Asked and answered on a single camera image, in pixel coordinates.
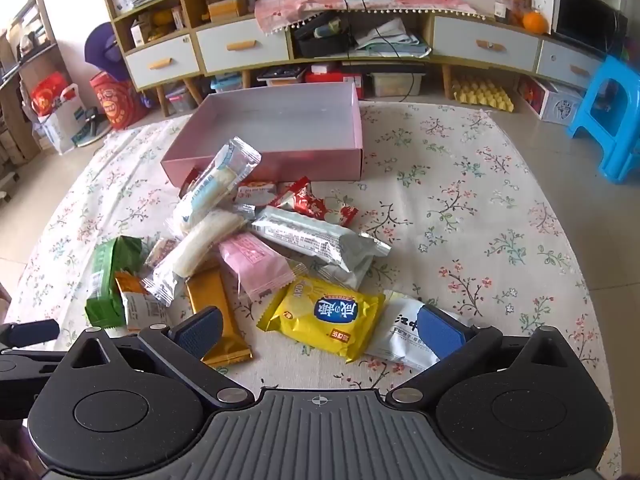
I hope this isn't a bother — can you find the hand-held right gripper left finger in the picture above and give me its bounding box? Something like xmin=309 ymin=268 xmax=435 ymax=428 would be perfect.
xmin=64 ymin=307 xmax=251 ymax=410

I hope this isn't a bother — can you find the gold snack packet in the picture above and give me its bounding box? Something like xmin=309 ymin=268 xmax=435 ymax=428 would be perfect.
xmin=184 ymin=265 xmax=253 ymax=368

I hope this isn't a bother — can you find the white cabinet drawer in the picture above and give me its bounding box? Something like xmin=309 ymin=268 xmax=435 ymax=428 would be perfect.
xmin=125 ymin=37 xmax=201 ymax=91
xmin=195 ymin=20 xmax=291 ymax=75
xmin=536 ymin=40 xmax=606 ymax=91
xmin=431 ymin=15 xmax=541 ymax=73

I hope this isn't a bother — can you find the green snack packet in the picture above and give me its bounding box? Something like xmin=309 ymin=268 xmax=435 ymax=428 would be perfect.
xmin=84 ymin=235 xmax=143 ymax=330

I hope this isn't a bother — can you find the black case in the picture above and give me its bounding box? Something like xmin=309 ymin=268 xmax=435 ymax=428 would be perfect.
xmin=292 ymin=15 xmax=357 ymax=58

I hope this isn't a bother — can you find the pile of papers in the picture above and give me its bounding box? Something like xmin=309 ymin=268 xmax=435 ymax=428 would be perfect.
xmin=355 ymin=20 xmax=432 ymax=58

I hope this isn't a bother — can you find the wooden storage shelf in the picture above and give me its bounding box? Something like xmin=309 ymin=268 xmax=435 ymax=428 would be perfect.
xmin=0 ymin=0 xmax=61 ymax=181

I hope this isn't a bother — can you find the red and white snack packet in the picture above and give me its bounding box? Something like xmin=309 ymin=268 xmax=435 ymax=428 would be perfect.
xmin=270 ymin=177 xmax=360 ymax=228

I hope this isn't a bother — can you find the purple hat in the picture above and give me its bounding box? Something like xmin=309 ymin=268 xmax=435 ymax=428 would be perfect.
xmin=84 ymin=22 xmax=126 ymax=83

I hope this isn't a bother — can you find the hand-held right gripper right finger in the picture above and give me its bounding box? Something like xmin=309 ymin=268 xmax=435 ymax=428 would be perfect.
xmin=387 ymin=305 xmax=576 ymax=407

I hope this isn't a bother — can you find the blue plastic stool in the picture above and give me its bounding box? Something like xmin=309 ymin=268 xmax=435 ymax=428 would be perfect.
xmin=565 ymin=55 xmax=640 ymax=183

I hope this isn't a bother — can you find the yellow box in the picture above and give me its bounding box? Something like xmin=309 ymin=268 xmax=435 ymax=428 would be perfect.
xmin=207 ymin=0 xmax=249 ymax=21

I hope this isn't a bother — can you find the orange and white snack packet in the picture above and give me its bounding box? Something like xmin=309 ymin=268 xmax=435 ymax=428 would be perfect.
xmin=114 ymin=270 xmax=173 ymax=333

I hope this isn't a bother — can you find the clear rice cracker packet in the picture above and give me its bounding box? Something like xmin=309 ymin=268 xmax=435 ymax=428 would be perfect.
xmin=172 ymin=137 xmax=262 ymax=233
xmin=142 ymin=207 xmax=251 ymax=307

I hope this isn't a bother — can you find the brown biscuit packet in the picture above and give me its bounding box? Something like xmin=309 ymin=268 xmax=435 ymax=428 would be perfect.
xmin=144 ymin=237 xmax=181 ymax=268

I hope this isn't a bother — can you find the clear plastic storage box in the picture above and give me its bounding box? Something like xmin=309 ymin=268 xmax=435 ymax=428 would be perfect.
xmin=370 ymin=71 xmax=426 ymax=99

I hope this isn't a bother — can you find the yellow snack packet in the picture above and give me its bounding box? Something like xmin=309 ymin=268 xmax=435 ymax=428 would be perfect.
xmin=256 ymin=275 xmax=386 ymax=363

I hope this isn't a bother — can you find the yellow egg tray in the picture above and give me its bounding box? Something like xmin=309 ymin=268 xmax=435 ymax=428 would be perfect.
xmin=452 ymin=82 xmax=516 ymax=113

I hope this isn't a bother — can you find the small white orange-edged packet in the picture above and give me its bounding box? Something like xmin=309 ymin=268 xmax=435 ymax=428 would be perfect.
xmin=235 ymin=180 xmax=278 ymax=207

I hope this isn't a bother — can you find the white printed carton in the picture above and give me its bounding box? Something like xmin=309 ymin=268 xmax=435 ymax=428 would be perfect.
xmin=517 ymin=75 xmax=586 ymax=126

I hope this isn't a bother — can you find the pink snack packet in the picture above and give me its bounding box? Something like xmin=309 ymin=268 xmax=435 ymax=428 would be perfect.
xmin=218 ymin=232 xmax=308 ymax=301

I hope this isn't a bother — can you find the white shopping bag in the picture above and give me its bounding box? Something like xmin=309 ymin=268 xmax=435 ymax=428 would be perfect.
xmin=37 ymin=82 xmax=90 ymax=156

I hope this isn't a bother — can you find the pale silver snack packet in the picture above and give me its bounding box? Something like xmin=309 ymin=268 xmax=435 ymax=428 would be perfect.
xmin=317 ymin=257 xmax=376 ymax=288

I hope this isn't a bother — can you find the orange fruit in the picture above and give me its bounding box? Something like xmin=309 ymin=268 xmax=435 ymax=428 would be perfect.
xmin=522 ymin=10 xmax=549 ymax=35

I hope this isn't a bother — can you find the pink cardboard box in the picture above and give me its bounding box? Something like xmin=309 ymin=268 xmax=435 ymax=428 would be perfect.
xmin=160 ymin=81 xmax=363 ymax=191

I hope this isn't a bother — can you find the red box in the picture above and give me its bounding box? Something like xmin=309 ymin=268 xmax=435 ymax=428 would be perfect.
xmin=305 ymin=71 xmax=364 ymax=99

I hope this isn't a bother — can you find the microwave oven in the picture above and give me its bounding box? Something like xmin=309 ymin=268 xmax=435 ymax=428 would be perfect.
xmin=550 ymin=0 xmax=629 ymax=58

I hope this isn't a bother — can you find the red gift bag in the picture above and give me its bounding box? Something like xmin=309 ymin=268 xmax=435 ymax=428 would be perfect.
xmin=90 ymin=72 xmax=147 ymax=131

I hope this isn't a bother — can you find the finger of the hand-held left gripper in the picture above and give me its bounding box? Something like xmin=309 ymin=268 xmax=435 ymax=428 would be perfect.
xmin=0 ymin=349 xmax=73 ymax=378
xmin=0 ymin=319 xmax=60 ymax=349

